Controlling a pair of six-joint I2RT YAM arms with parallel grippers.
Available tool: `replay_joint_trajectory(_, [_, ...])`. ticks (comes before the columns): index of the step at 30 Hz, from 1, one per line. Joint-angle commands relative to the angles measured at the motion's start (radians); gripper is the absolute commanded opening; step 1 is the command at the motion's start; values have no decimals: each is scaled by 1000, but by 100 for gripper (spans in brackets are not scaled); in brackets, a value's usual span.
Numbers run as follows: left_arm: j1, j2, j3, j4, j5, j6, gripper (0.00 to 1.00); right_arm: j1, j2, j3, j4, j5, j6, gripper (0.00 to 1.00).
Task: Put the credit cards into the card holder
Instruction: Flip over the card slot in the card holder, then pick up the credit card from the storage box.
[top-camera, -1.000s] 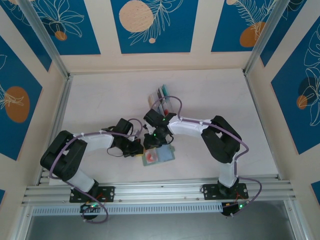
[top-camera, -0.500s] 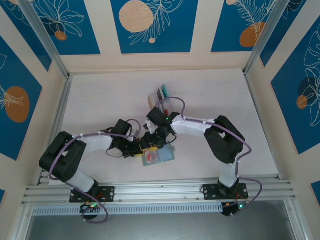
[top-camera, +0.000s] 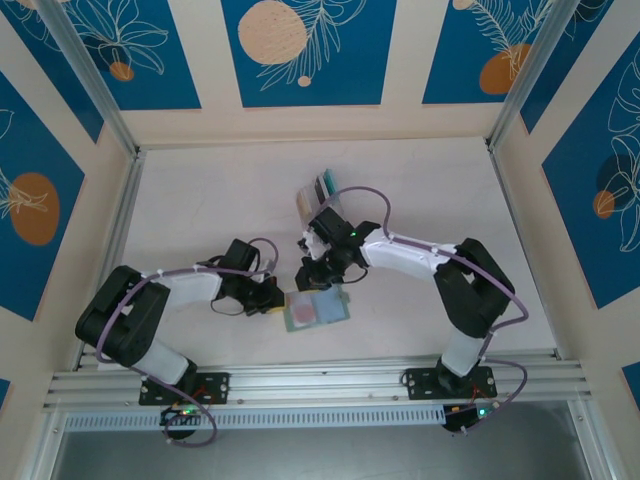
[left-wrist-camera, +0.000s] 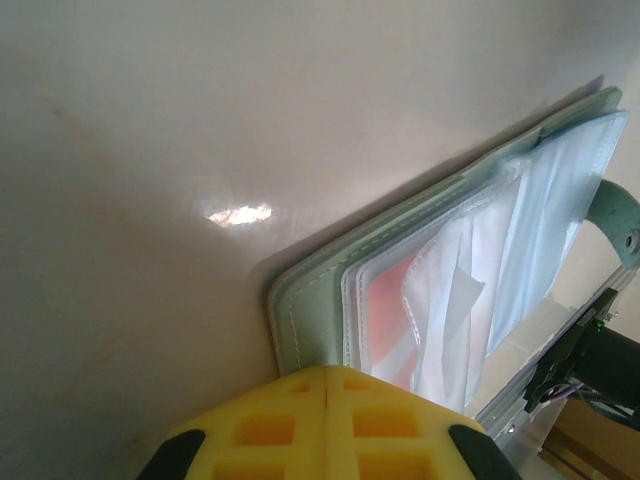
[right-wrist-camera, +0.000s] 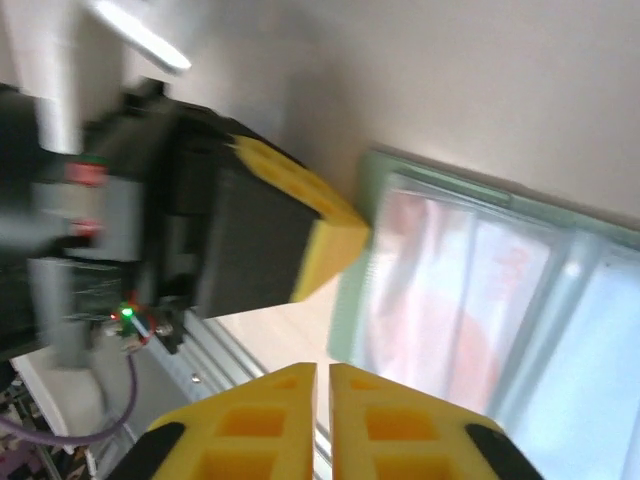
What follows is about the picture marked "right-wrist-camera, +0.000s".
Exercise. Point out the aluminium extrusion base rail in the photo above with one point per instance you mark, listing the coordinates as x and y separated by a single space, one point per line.
225 360

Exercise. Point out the red and white card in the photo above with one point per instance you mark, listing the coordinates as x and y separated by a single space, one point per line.
430 300

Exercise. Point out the small circuit board green LED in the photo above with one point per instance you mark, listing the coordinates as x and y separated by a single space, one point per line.
127 314

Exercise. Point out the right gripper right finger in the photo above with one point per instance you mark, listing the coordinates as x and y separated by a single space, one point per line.
400 430

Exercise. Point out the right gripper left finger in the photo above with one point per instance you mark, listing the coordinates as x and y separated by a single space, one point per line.
250 430

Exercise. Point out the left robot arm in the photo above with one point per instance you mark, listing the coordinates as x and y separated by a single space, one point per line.
50 225

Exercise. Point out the green card holder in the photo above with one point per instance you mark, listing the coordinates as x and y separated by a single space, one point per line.
370 180

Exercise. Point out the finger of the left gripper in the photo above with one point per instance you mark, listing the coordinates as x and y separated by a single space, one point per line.
280 240

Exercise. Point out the white light bar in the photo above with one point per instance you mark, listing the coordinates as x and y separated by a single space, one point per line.
145 37

